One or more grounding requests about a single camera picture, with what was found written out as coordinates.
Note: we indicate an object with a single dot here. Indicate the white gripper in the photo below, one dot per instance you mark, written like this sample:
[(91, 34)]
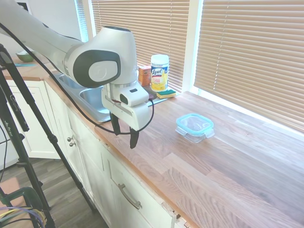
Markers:
[(133, 116)]

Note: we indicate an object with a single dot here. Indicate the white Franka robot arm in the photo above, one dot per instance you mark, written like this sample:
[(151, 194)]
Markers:
[(47, 35)]

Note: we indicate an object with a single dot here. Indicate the clear glass food container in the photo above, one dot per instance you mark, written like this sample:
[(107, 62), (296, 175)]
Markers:
[(194, 139)]

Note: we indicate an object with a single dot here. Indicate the stainless steel sink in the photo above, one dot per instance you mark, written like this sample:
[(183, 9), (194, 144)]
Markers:
[(92, 97)]

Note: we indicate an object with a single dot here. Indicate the white kitchen base cabinet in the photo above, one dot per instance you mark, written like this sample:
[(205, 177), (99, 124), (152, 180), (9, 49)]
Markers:
[(95, 171)]

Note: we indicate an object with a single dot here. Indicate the silver cabinet knob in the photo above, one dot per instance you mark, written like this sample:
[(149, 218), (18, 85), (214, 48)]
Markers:
[(69, 139), (72, 144)]

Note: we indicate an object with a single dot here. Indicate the yellow green sponge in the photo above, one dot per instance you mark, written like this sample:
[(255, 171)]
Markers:
[(166, 94)]

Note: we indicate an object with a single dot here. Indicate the small orange cardboard box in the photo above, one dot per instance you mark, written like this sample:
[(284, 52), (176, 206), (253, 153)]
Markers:
[(145, 76)]

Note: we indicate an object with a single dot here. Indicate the yellow Lysol wipes canister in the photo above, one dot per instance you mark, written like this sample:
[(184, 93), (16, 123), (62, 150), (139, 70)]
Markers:
[(159, 76)]

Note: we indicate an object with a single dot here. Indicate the narrow tan window blind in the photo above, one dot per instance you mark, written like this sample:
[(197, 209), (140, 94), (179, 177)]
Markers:
[(147, 28)]

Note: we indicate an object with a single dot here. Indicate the flat teal strip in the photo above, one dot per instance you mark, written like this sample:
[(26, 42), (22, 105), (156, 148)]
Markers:
[(25, 64)]

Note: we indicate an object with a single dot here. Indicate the green bowl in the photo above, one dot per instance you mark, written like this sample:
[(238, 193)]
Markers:
[(23, 57)]

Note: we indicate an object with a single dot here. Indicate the wide tan window blind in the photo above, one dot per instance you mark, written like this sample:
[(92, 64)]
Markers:
[(249, 47)]

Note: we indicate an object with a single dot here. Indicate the green metal frame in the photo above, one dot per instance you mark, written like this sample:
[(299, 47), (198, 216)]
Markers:
[(26, 192)]

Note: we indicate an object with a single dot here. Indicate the black camera tripod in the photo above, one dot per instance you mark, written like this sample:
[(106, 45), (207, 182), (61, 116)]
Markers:
[(6, 59)]

